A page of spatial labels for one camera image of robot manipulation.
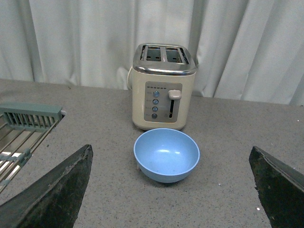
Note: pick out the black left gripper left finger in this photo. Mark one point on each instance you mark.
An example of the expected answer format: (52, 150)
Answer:
(54, 200)

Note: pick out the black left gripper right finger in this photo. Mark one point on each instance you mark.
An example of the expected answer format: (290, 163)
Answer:
(280, 189)

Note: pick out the blue bowl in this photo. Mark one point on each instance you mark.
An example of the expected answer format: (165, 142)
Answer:
(166, 155)

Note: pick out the teal metal dish rack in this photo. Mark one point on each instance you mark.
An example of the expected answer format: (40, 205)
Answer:
(23, 127)

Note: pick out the cream two-slot toaster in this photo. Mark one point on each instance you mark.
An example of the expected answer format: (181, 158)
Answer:
(162, 78)

